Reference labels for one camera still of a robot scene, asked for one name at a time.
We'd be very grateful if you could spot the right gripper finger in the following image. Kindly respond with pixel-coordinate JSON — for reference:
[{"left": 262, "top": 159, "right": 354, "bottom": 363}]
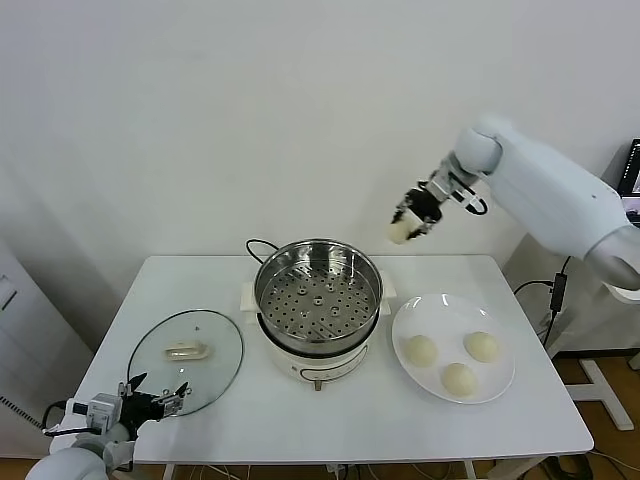
[
  {"left": 408, "top": 218, "right": 438, "bottom": 243},
  {"left": 391, "top": 191, "right": 416, "bottom": 224}
]

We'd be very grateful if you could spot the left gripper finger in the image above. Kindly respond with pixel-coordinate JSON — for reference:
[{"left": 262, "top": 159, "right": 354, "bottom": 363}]
[
  {"left": 118, "top": 370, "right": 150, "bottom": 399},
  {"left": 152, "top": 382, "right": 193, "bottom": 416}
]

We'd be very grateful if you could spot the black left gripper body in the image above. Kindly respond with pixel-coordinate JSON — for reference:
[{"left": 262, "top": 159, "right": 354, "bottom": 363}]
[{"left": 119, "top": 392, "right": 169, "bottom": 431}]

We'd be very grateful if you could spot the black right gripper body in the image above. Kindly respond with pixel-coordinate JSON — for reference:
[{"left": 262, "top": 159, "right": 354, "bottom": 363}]
[{"left": 407, "top": 185, "right": 444, "bottom": 224}]

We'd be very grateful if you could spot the white steamed baozi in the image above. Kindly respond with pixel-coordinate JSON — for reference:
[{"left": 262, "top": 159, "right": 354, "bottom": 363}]
[
  {"left": 463, "top": 330, "right": 501, "bottom": 364},
  {"left": 403, "top": 334, "right": 439, "bottom": 369},
  {"left": 388, "top": 213, "right": 426, "bottom": 245},
  {"left": 441, "top": 362, "right": 479, "bottom": 400}
]

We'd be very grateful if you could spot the glass pot lid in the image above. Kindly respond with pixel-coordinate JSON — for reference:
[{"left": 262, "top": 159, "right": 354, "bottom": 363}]
[{"left": 127, "top": 308, "right": 246, "bottom": 419}]

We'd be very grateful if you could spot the stainless steel steamer basket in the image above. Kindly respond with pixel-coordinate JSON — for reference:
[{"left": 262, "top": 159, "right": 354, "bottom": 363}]
[{"left": 253, "top": 239, "right": 385, "bottom": 354}]

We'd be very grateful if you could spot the white round plate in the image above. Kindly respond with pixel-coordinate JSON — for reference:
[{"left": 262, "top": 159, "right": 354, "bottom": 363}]
[{"left": 391, "top": 292, "right": 518, "bottom": 406}]

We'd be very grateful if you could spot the white electric cooking pot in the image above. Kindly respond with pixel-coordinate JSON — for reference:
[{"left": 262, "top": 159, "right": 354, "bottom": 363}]
[{"left": 241, "top": 272, "right": 400, "bottom": 394}]

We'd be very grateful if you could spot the black laptop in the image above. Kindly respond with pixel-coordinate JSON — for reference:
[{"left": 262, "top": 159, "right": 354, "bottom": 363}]
[{"left": 615, "top": 138, "right": 640, "bottom": 221}]

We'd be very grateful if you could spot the white side desk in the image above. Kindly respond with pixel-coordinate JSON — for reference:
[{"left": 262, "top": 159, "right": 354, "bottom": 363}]
[{"left": 502, "top": 232, "right": 640, "bottom": 434}]

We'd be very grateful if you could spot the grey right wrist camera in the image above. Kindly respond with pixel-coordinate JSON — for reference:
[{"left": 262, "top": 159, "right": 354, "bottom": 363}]
[{"left": 428, "top": 167, "right": 474, "bottom": 206}]

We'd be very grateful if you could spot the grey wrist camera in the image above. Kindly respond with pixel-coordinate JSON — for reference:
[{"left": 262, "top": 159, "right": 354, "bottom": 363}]
[
  {"left": 73, "top": 394, "right": 124, "bottom": 431},
  {"left": 428, "top": 167, "right": 474, "bottom": 206}
]

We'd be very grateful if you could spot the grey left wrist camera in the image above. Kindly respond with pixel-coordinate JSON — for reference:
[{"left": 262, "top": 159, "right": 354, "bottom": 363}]
[{"left": 73, "top": 394, "right": 124, "bottom": 431}]

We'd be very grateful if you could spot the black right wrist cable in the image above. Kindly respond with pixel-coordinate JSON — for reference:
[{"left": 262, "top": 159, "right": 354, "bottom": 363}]
[{"left": 462, "top": 187, "right": 489, "bottom": 216}]

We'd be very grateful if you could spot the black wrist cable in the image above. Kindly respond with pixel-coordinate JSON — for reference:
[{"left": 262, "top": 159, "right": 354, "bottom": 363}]
[
  {"left": 42, "top": 399, "right": 76, "bottom": 439},
  {"left": 462, "top": 187, "right": 489, "bottom": 216}
]

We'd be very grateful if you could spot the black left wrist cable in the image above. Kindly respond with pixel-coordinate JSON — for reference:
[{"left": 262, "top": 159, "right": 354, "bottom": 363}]
[{"left": 42, "top": 399, "right": 76, "bottom": 439}]

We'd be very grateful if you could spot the black pot power cord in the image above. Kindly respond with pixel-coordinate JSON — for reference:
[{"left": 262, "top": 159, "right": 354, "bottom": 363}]
[{"left": 245, "top": 238, "right": 282, "bottom": 266}]

